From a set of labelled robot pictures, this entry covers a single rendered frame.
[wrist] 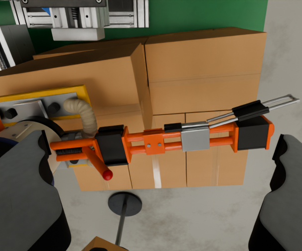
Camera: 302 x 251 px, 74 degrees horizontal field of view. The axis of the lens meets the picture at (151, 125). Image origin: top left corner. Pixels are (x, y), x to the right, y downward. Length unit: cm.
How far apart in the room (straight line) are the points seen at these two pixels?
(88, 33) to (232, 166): 120
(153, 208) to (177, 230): 51
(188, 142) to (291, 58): 151
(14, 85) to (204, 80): 87
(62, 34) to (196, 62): 68
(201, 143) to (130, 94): 33
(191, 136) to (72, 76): 47
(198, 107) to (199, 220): 183
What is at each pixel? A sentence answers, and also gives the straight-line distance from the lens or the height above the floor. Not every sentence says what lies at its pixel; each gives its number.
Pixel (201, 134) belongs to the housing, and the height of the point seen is 120.
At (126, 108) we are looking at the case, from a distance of 76.
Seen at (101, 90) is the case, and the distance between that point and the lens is 75.
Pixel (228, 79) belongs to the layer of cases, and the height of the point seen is 54.
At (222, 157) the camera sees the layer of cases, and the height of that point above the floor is 54.
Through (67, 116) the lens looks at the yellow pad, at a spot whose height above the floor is 107.
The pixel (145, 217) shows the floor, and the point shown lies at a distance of 272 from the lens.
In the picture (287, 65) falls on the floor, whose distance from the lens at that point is 193.
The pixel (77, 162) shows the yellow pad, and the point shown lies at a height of 108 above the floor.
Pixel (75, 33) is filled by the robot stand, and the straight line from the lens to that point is 69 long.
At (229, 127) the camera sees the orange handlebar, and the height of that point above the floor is 119.
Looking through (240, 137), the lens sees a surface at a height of 121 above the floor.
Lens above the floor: 163
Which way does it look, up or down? 61 degrees down
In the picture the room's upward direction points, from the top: 175 degrees counter-clockwise
